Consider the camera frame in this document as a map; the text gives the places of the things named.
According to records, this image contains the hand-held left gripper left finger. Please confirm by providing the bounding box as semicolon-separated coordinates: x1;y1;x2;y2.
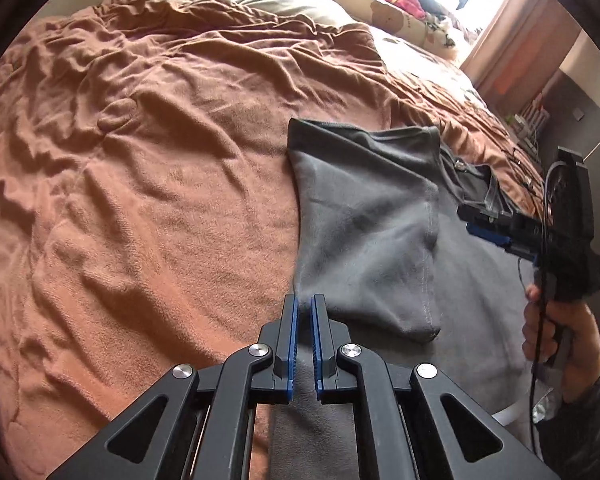
45;294;301;480

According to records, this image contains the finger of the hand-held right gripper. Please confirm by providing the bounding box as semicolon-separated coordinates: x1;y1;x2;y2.
466;223;539;264
456;202;520;229

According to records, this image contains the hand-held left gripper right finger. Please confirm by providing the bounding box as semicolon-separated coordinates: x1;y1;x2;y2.
311;294;561;480

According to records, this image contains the grey t-shirt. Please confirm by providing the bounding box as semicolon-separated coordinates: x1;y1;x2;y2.
270;117;548;480

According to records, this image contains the person's right forearm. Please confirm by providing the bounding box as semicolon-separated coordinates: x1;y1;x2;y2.
536;360;600;480

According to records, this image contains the person's right hand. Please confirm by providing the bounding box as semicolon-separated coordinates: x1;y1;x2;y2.
522;282;600;403

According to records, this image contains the white rack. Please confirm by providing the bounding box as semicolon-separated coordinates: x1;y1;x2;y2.
505;101;552;150

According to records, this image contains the pink curtain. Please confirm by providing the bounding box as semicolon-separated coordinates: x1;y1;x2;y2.
459;0;582;111

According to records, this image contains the bear print pillow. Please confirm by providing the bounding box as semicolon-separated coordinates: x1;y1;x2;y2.
330;0;473;58

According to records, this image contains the dark cloth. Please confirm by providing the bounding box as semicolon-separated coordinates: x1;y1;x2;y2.
420;0;462;17

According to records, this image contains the brown blanket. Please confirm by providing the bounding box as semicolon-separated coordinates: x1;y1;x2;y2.
0;0;546;480

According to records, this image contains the red cloth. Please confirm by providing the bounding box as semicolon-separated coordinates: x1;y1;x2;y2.
375;0;427;14

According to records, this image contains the beige duvet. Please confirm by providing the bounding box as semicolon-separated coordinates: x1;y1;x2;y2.
125;0;371;28

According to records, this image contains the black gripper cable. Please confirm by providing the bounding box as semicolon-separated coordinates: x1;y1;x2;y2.
527;160;563;456

